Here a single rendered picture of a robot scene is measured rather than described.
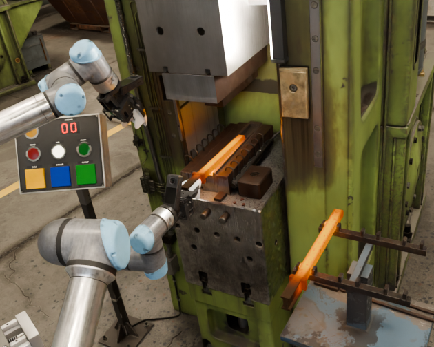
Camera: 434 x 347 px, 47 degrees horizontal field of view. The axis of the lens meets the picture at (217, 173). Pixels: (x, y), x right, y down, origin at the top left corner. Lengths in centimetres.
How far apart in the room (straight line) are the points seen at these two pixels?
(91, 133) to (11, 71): 465
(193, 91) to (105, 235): 68
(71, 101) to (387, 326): 112
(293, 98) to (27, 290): 206
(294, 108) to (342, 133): 17
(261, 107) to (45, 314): 163
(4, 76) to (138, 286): 413
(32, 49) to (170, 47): 540
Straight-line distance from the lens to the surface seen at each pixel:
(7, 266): 341
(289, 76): 164
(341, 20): 156
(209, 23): 156
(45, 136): 201
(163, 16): 164
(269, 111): 215
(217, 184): 181
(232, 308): 212
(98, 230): 119
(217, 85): 163
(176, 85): 170
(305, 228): 195
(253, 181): 175
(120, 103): 155
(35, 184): 202
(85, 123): 195
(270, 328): 212
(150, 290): 286
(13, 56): 654
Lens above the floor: 190
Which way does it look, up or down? 30 degrees down
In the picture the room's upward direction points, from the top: 8 degrees counter-clockwise
